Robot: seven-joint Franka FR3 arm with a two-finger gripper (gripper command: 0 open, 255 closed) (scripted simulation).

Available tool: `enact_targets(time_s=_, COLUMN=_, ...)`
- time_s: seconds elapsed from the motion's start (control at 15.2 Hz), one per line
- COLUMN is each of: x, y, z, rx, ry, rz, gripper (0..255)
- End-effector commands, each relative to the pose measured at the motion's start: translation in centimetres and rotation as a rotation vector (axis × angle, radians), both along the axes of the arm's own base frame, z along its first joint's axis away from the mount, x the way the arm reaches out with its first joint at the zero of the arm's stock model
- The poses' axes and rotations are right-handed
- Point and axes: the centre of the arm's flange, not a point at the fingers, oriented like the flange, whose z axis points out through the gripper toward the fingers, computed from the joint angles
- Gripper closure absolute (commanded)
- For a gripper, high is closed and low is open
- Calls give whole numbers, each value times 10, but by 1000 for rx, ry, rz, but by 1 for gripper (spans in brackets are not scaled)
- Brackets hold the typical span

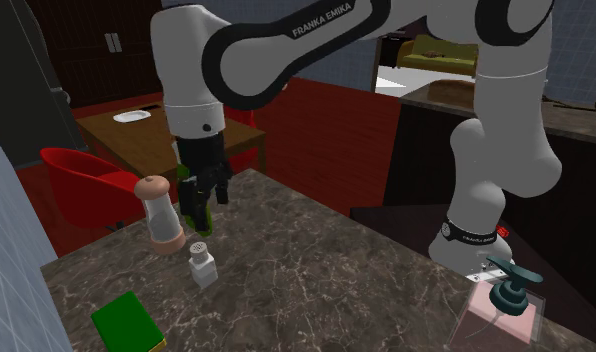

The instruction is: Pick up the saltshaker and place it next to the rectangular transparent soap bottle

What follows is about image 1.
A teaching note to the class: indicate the green bottle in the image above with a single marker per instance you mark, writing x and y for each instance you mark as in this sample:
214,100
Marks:
208,222

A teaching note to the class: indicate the brown wooden table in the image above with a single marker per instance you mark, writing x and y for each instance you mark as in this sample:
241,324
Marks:
142,141

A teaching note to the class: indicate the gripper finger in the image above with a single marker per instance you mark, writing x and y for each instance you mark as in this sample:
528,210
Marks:
223,187
193,202

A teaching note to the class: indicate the yellow-green sofa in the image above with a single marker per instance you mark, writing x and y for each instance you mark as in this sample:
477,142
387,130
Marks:
439,61

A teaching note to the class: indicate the green sponge with yellow underside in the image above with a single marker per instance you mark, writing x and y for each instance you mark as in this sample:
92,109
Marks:
125,324

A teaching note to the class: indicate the dark kitchen counter cabinet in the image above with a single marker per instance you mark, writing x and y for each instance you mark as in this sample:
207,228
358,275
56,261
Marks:
424,151

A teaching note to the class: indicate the white salt shaker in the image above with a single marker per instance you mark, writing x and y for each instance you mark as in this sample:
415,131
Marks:
203,270

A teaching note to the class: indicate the white plate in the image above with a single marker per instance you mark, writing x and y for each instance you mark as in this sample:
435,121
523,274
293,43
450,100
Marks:
131,116

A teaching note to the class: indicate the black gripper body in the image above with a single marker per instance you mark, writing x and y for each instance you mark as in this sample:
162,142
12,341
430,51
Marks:
200,153

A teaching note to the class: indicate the black refrigerator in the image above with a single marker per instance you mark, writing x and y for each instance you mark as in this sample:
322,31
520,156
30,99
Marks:
20,83

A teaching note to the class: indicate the dark brown cupboard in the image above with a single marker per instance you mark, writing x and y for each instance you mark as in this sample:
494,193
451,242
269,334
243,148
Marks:
93,73

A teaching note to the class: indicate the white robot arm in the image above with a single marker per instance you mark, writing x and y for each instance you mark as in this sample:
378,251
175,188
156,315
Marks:
502,146

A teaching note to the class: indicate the clear grinder with tan caps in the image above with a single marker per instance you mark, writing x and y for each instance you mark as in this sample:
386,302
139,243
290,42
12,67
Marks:
159,219

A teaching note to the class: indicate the pink soap dispenser, teal pump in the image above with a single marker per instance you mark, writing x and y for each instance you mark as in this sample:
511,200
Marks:
502,317

